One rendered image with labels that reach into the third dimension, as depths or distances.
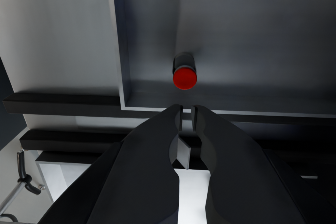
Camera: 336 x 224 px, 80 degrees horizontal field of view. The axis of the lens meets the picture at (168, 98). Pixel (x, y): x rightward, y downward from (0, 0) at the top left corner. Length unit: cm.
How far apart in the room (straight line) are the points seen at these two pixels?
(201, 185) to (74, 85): 23
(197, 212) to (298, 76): 26
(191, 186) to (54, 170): 20
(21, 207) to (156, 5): 241
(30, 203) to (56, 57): 220
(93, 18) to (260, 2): 16
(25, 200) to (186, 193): 213
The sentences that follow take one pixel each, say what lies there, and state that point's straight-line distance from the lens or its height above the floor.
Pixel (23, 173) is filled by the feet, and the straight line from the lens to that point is 188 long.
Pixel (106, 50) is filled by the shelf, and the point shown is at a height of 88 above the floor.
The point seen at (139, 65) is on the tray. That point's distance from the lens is 22.
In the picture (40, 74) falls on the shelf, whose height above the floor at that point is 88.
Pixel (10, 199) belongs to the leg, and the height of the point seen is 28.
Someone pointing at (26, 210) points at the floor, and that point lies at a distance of 253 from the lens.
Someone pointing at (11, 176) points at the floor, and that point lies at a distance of 220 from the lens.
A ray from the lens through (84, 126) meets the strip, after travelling 28.
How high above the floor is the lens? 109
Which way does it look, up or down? 61 degrees down
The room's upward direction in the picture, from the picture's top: 174 degrees counter-clockwise
